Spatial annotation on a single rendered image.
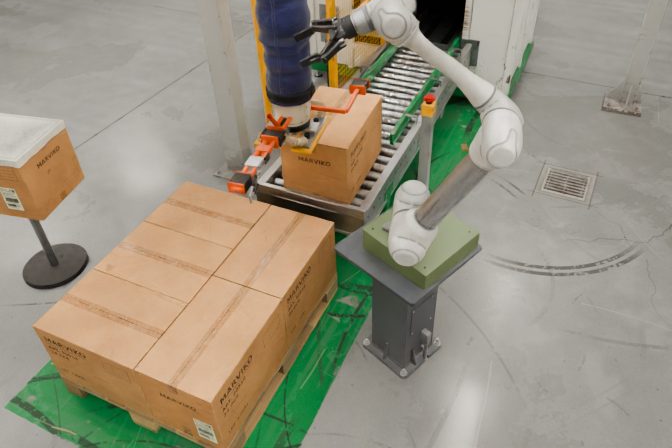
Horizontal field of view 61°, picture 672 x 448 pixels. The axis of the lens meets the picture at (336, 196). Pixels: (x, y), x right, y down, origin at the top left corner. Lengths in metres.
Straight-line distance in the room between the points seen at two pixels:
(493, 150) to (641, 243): 2.39
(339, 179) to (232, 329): 1.00
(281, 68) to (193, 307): 1.19
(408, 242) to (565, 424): 1.34
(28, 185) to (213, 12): 1.53
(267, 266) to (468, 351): 1.19
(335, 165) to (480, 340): 1.25
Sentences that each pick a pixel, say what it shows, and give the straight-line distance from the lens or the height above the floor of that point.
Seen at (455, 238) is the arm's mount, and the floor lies 0.84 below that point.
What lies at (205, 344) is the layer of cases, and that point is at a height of 0.54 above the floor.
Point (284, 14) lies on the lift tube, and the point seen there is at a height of 1.74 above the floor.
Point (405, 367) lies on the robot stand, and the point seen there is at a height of 0.02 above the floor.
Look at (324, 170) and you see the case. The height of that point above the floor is 0.78.
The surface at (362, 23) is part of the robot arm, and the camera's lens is 1.97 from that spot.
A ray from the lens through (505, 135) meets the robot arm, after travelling 1.98.
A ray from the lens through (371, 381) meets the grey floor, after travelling 3.16.
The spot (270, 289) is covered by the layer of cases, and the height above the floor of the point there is 0.54.
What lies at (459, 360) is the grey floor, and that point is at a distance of 3.27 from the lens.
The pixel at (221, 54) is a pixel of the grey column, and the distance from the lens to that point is 4.01.
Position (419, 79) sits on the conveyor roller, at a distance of 4.54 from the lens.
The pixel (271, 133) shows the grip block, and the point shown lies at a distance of 2.63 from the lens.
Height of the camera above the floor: 2.64
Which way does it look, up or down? 39 degrees down
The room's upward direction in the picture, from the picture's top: 3 degrees counter-clockwise
